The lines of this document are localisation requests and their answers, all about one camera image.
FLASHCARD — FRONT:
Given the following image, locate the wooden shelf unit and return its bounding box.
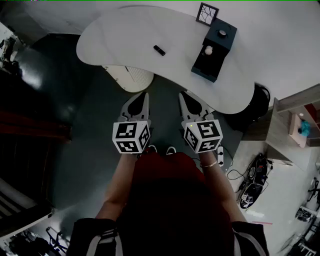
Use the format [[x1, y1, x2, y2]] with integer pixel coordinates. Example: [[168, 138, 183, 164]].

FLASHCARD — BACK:
[[264, 83, 320, 171]]

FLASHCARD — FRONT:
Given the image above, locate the person's red garment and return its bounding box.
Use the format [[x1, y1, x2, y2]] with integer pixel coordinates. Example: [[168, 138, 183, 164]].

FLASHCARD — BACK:
[[131, 149, 206, 187]]

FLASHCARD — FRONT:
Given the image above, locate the small black rectangular object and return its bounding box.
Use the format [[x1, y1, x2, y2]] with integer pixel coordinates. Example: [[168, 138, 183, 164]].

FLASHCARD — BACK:
[[153, 44, 167, 57]]

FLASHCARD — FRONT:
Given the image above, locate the black floor cable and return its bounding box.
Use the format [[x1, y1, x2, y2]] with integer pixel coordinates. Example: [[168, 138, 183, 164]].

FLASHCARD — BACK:
[[226, 167, 251, 181]]

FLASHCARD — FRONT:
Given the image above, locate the person's black striped top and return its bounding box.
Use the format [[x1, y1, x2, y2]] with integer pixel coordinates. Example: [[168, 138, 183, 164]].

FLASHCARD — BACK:
[[66, 217, 270, 256]]

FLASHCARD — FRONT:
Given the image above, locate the white power strip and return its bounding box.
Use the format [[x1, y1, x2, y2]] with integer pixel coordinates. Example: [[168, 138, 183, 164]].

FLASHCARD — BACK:
[[216, 146, 225, 168]]

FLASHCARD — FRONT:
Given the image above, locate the gold bracelet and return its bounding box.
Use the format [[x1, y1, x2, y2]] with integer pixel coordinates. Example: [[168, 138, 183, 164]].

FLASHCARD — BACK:
[[199, 159, 219, 169]]

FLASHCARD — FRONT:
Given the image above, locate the dark blue stepped box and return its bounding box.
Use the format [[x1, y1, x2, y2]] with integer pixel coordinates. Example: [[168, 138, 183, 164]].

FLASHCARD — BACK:
[[191, 17, 238, 83]]

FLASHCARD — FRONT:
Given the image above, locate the black picture frame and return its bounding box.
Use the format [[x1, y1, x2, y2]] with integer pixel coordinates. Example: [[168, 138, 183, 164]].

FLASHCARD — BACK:
[[195, 2, 220, 27]]

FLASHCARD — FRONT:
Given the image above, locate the person's left forearm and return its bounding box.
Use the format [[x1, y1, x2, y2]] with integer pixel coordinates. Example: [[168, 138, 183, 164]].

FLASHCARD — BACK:
[[96, 151, 140, 221]]

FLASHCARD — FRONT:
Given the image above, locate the person's right forearm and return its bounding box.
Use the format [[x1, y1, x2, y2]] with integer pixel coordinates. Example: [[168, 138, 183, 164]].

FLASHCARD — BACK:
[[198, 149, 248, 224]]

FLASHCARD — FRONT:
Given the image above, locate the teal item on shelf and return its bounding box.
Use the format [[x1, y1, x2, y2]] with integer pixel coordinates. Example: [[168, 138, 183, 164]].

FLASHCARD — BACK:
[[297, 119, 312, 137]]

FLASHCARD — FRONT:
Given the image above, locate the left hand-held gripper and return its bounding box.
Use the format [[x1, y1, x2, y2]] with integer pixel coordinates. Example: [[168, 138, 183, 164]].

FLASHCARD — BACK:
[[112, 91, 152, 155]]

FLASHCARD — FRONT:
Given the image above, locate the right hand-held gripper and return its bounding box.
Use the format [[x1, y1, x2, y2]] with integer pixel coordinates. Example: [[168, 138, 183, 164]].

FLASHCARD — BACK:
[[178, 91, 224, 154]]

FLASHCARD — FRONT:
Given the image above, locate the black equipment pile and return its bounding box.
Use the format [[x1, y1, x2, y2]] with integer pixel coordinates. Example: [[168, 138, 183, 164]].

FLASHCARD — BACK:
[[237, 152, 274, 210]]

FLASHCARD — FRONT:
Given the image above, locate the white curved table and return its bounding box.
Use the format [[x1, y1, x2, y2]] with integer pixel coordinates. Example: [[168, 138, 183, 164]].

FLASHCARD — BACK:
[[76, 5, 256, 115]]

